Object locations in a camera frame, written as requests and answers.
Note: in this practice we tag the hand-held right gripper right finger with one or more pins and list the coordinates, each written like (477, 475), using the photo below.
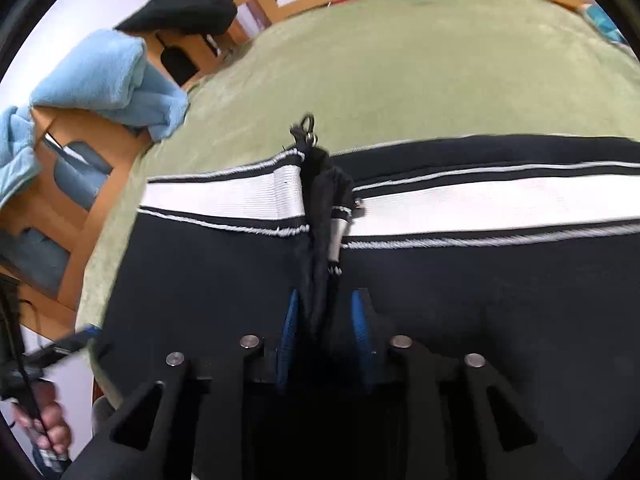
(359, 325)

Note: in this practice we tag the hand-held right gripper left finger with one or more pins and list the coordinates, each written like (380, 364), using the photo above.
(289, 330)

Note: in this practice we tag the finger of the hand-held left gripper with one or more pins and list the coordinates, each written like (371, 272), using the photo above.
(70, 345)

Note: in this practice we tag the black white-striped pants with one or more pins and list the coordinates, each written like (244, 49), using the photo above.
(200, 285)

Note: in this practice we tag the person's left hand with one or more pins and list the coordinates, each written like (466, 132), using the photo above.
(55, 430)

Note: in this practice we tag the light blue fleece cloth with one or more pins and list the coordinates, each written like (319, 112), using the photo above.
(15, 150)

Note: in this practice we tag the green fleece blanket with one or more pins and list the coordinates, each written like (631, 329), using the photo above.
(400, 70)

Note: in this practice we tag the light blue fleece towel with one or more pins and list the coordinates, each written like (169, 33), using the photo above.
(100, 75)

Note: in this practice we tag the black garment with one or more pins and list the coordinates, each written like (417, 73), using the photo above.
(185, 10)

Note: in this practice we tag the geometric patterned pillow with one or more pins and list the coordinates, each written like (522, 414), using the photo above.
(602, 22)

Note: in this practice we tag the wooden bed frame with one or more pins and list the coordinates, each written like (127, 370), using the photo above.
(75, 127)

